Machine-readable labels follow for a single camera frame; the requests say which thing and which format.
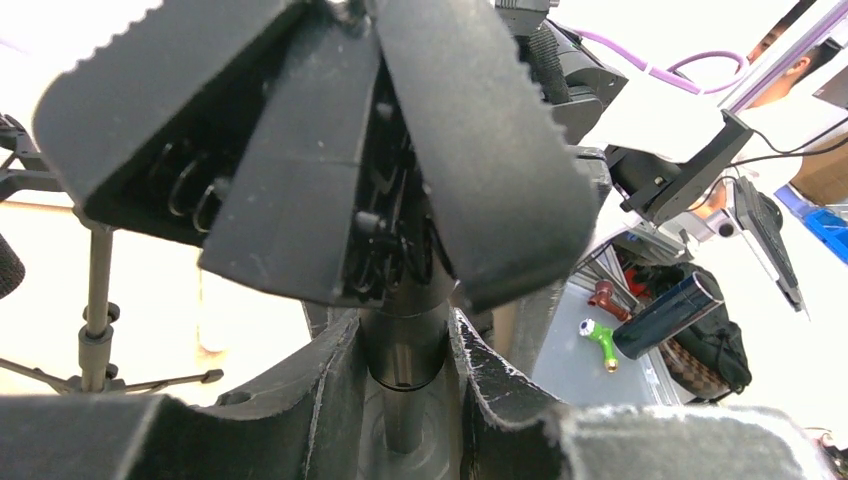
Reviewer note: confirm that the black tripod stand left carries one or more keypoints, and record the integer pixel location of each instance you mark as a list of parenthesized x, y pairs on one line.
[(25, 169)]

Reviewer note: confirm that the black round-base mic stand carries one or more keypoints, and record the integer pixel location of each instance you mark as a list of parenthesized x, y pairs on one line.
[(372, 160)]

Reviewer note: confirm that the dark backpack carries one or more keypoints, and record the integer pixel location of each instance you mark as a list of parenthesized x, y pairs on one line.
[(708, 358)]

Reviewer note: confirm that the person in background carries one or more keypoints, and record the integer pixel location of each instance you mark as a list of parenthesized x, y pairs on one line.
[(786, 122)]

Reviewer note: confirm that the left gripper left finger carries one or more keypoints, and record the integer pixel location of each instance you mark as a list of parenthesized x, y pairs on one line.
[(301, 419)]

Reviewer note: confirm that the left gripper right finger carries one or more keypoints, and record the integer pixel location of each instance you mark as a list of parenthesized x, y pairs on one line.
[(513, 429)]

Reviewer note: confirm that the red brown object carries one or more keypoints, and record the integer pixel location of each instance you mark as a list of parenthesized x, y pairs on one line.
[(603, 298)]

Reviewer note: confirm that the black wireless microphone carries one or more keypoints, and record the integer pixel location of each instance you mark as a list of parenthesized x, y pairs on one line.
[(12, 269)]

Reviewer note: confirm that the dark blue cylinder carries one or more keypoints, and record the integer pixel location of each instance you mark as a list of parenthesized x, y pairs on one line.
[(669, 314)]

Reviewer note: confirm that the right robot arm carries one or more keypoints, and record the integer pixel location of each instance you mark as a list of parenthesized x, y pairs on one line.
[(664, 147)]

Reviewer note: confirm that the green toy figure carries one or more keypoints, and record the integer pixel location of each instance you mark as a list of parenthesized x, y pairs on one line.
[(603, 337)]

